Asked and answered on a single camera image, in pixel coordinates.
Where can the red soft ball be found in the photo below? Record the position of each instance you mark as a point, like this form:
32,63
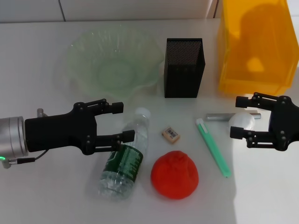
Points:
175,175

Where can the green pen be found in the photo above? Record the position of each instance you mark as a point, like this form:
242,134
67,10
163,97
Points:
212,147

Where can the clear water bottle green label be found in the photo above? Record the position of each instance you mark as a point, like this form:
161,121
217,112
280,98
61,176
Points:
126,161

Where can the black mesh pen holder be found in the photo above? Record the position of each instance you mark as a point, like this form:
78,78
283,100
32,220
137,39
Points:
183,77

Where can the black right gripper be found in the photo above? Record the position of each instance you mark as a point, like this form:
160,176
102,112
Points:
286,123

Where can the yellow plastic bin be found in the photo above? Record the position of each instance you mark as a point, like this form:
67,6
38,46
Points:
254,46

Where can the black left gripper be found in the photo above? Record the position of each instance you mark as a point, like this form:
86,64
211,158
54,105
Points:
58,130

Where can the silver glitter pen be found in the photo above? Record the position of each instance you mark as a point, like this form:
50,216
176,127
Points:
217,116

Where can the clear green glass fruit bowl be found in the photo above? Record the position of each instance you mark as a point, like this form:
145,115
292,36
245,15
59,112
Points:
112,67

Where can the white paper ball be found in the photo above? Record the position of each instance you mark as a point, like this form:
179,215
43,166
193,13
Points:
241,121

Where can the beige eraser with barcode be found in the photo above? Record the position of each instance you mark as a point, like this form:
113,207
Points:
171,135

